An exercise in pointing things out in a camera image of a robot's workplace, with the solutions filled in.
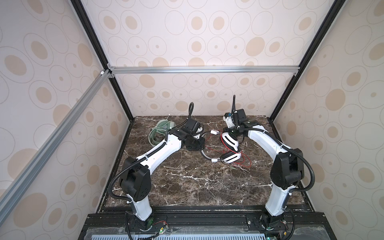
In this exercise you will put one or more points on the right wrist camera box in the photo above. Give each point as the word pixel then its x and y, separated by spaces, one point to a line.
pixel 235 118

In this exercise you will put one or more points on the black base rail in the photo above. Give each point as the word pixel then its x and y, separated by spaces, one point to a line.
pixel 207 223

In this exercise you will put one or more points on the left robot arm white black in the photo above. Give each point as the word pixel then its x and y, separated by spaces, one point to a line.
pixel 133 183

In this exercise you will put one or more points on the left slanted aluminium frame bar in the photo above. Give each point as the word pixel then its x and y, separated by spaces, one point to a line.
pixel 28 175

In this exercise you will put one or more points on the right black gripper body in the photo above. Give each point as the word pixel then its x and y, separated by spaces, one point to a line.
pixel 233 130

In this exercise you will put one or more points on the mint green headphones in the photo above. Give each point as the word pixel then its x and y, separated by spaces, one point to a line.
pixel 159 130

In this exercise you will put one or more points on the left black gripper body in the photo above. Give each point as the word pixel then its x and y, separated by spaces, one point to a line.
pixel 195 144

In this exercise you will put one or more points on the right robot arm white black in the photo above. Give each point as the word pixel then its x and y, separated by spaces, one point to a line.
pixel 290 172

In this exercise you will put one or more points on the horizontal aluminium frame bar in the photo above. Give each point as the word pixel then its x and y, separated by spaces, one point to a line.
pixel 202 70

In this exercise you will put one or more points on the white black headphones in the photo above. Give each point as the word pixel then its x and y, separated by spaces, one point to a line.
pixel 233 152

